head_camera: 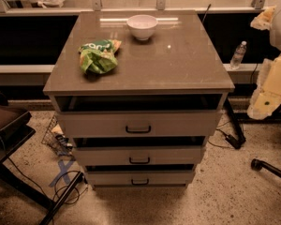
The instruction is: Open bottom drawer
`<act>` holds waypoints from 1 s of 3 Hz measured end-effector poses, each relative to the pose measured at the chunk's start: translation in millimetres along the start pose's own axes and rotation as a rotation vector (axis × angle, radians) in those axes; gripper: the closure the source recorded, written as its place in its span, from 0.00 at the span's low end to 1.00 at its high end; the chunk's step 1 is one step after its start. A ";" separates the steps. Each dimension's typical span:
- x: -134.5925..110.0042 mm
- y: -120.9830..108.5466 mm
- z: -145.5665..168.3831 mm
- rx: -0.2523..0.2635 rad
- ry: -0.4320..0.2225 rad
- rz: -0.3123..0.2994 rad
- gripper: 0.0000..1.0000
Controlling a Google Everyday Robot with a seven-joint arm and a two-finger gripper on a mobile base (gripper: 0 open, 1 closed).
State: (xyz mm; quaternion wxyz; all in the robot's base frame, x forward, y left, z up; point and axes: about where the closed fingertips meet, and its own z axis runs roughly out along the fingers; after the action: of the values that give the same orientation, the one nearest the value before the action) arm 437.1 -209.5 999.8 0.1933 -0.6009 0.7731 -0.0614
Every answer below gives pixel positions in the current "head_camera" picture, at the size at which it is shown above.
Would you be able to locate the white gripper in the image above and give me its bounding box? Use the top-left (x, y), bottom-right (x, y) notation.
top-left (247, 7), bottom-right (281, 120)

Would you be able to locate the grey drawer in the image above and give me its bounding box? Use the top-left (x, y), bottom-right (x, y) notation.
top-left (56, 111), bottom-right (221, 138)
top-left (73, 146), bottom-right (204, 166)
top-left (85, 171), bottom-right (195, 187)

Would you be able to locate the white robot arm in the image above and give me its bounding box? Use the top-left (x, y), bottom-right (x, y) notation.
top-left (247, 0), bottom-right (281, 120)

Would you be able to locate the grey three-drawer cabinet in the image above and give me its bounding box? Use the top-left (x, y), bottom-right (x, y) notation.
top-left (44, 11), bottom-right (234, 175)

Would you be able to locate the clear plastic water bottle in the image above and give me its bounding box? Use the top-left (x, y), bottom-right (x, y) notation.
top-left (229, 41), bottom-right (247, 69)

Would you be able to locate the black table leg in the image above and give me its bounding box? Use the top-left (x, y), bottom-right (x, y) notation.
top-left (224, 99), bottom-right (246, 145)

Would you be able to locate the black power adapter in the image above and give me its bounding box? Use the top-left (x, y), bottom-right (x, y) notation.
top-left (220, 130), bottom-right (242, 149)

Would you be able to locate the black chair leg caster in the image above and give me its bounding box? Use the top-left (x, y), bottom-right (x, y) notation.
top-left (251, 158), bottom-right (281, 178)

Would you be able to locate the white bowl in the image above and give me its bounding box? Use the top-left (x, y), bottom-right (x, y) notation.
top-left (126, 14), bottom-right (158, 40)

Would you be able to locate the green chip bag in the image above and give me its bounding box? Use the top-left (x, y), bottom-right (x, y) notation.
top-left (79, 39), bottom-right (122, 74)

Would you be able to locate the blue tape cross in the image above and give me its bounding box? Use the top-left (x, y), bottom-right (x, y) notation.
top-left (49, 159), bottom-right (74, 188)

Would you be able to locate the black stand on left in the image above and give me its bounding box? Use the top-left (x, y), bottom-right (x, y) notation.
top-left (0, 92), bottom-right (83, 225)

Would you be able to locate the wire basket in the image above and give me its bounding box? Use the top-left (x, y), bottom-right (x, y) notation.
top-left (41, 116), bottom-right (72, 157)

